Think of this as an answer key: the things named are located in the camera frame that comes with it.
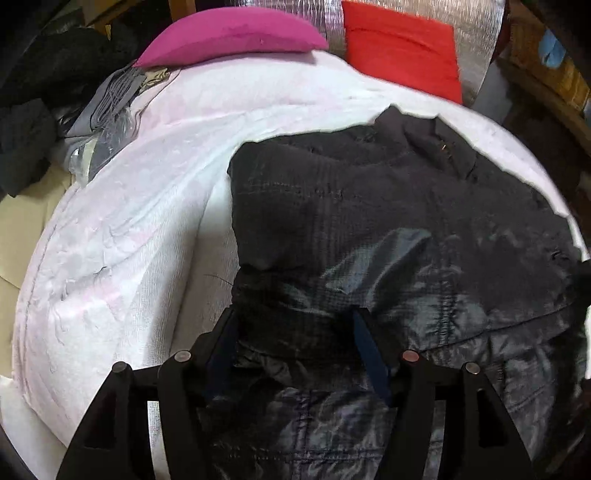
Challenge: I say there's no silver foil panel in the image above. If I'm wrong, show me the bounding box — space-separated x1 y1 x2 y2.
272 0 506 109

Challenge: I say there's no beige patterned cloth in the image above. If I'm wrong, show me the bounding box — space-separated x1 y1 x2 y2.
139 67 178 90

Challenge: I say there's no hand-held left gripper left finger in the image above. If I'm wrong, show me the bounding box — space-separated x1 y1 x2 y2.
55 307 241 480

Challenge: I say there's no white blanket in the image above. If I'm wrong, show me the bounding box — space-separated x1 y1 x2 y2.
0 48 589 480

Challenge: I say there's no pink pillow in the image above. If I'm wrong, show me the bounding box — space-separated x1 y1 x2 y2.
134 7 329 69

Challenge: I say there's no beige leather sofa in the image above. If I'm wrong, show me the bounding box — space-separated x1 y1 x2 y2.
0 161 77 287

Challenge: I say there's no black puffer coat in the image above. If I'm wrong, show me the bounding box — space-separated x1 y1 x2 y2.
0 18 139 197

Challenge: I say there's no wicker basket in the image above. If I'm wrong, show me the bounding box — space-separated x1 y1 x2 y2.
508 9 591 112

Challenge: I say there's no red pillow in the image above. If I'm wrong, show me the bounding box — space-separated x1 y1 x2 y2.
341 0 464 106

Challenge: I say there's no grey garment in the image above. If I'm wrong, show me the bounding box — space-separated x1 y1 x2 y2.
58 67 148 139

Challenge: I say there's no black quilted jacket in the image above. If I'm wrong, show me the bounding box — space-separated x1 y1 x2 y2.
203 105 591 480

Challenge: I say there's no wooden table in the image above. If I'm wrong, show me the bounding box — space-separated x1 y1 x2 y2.
496 55 591 139

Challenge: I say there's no clear plastic bag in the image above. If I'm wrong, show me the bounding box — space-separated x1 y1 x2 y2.
69 111 139 181

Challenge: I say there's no blue cloth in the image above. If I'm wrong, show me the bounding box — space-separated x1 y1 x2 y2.
540 32 566 68

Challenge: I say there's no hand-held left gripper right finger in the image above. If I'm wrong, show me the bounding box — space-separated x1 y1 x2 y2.
351 307 536 480

